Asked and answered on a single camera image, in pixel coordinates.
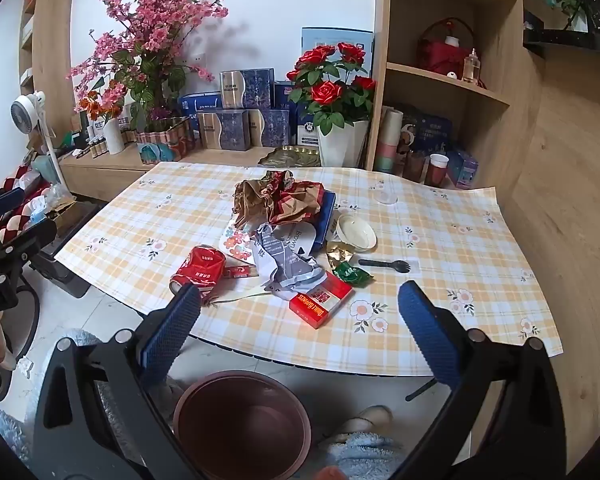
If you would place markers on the dark blue box red label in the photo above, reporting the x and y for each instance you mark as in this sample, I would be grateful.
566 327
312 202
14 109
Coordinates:
282 95

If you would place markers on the row of small brown bottles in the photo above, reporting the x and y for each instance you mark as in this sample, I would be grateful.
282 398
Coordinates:
95 150

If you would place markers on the black crate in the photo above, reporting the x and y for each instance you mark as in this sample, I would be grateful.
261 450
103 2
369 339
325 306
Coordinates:
65 272

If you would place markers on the white flower pot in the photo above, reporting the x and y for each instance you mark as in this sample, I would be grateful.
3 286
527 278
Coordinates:
342 145

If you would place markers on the cardboard box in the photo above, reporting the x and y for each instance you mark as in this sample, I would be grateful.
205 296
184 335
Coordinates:
67 212

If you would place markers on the crushed red soda can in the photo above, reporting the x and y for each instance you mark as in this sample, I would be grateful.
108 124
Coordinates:
200 267

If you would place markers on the dark blue picture box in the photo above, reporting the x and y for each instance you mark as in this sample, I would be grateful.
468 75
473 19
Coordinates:
430 132

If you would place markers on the white blue carton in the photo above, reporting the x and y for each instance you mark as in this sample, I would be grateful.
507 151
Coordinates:
306 130

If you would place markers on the white vase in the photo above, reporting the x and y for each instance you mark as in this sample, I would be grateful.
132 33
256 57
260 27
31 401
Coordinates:
114 137

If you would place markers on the brown plastic bin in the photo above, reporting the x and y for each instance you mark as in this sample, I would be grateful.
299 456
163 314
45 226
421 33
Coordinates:
240 425

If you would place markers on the stack of pastel cups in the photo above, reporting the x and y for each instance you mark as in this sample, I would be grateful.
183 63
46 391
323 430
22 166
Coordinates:
387 140

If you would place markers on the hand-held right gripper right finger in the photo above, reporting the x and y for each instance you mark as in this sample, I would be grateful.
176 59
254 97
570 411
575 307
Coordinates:
425 325

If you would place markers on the clear round plastic lid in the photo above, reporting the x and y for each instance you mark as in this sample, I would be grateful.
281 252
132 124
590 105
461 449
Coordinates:
387 197

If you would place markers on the black plastic spork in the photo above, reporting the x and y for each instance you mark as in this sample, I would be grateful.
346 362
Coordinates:
397 266

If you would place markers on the brown red paper bag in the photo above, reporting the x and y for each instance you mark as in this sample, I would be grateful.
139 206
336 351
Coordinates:
280 200

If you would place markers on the purple box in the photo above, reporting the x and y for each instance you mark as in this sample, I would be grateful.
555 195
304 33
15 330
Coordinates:
464 170

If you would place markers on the green snack packet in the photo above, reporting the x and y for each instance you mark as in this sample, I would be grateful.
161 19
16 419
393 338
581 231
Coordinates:
352 274

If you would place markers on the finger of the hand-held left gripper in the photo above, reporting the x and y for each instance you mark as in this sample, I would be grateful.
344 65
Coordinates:
37 237
2 201

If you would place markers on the pink blossom plant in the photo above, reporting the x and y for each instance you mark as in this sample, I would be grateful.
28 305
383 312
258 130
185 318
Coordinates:
150 25

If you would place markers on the wooden shelf unit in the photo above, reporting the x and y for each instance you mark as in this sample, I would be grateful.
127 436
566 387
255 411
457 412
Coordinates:
495 20

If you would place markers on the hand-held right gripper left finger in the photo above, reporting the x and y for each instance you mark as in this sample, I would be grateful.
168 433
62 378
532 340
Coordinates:
172 325

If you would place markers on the red rose plant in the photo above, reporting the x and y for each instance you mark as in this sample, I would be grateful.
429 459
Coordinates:
330 90

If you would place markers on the wooden low cabinet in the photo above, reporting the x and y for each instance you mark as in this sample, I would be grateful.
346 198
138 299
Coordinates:
110 175

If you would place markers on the striped tin planter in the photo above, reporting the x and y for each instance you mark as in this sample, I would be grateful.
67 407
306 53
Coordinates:
162 145

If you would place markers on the grey white packaging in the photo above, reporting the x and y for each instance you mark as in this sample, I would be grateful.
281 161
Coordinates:
285 260

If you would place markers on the black shelf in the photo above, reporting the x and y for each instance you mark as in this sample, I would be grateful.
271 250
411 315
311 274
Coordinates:
580 40

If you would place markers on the floral printed paper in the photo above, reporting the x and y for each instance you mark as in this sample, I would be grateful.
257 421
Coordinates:
235 245

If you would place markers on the flat blue carton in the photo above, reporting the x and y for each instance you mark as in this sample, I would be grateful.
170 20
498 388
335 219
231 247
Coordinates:
200 104

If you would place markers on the beige slipper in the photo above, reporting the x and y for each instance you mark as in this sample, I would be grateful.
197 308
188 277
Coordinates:
365 420

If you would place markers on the orange flowers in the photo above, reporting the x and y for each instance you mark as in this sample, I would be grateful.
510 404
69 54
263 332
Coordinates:
92 105

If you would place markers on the white round lid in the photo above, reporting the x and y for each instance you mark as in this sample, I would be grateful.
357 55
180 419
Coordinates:
355 232

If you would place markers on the red cigarette pack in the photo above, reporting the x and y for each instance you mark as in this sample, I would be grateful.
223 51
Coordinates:
320 302

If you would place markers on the red white checked cloth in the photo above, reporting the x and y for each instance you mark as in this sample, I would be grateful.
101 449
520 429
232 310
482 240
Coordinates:
17 220

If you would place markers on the large blue box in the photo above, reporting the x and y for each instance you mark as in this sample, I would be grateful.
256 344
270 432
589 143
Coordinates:
326 220

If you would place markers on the yellow checked floral tablecloth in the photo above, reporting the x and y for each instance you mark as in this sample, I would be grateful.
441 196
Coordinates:
430 240

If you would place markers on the blue gold gift box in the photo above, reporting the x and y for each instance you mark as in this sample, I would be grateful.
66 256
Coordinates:
270 127
247 89
222 130

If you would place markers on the gold foil wrapper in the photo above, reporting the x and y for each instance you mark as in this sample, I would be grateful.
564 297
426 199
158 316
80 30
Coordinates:
339 251

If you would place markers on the gold tray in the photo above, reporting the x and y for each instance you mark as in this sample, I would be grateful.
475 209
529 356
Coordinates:
290 156

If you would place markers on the red basket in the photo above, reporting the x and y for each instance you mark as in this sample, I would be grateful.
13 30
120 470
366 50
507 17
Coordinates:
440 55

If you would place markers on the brown cup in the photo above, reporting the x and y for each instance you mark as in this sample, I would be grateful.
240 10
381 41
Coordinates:
415 167

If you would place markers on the red cup white rim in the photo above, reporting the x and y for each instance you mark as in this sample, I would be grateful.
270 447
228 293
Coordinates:
436 170

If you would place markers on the small red packet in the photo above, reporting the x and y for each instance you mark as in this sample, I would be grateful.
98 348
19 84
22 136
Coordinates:
237 272

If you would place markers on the white desk fan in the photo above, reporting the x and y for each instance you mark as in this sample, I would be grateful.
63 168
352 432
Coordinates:
27 110

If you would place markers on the fuzzy grey blue pants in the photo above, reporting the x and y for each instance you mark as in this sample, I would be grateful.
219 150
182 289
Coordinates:
365 455

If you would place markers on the clear perfume bottle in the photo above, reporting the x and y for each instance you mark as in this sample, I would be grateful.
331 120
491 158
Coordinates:
471 67

